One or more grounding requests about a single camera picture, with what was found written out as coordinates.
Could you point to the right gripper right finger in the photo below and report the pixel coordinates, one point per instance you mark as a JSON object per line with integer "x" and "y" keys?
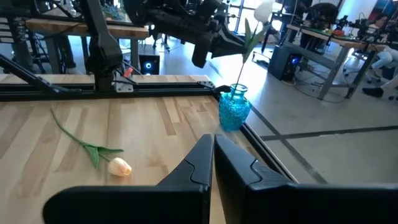
{"x": 248, "y": 193}

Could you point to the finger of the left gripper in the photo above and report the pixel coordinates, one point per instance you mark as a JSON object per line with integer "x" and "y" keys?
{"x": 228, "y": 51}
{"x": 231, "y": 39}

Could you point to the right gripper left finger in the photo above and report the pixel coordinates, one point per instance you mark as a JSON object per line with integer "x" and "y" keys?
{"x": 186, "y": 199}

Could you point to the white artificial tulip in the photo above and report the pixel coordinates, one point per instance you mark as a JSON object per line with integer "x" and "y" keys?
{"x": 263, "y": 12}

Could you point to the peach artificial tulip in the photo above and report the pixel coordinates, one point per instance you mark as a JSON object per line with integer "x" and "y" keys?
{"x": 119, "y": 167}

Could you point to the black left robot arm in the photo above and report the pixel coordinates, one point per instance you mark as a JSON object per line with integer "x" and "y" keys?
{"x": 102, "y": 53}

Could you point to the blue textured glass vase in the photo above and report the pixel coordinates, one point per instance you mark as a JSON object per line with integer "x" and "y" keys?
{"x": 233, "y": 115}

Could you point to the black computer tower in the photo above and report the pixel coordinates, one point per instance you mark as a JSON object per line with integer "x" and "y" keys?
{"x": 280, "y": 62}

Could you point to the wood top metal workbench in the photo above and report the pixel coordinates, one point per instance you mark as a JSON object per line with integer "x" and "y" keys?
{"x": 311, "y": 32}

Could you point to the person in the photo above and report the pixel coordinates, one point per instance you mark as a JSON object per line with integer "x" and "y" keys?
{"x": 320, "y": 14}
{"x": 385, "y": 57}

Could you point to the wooden background workbench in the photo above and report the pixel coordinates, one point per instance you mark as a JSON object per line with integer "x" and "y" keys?
{"x": 77, "y": 29}

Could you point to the black aluminium table frame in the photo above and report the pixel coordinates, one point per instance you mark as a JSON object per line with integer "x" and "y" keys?
{"x": 62, "y": 91}

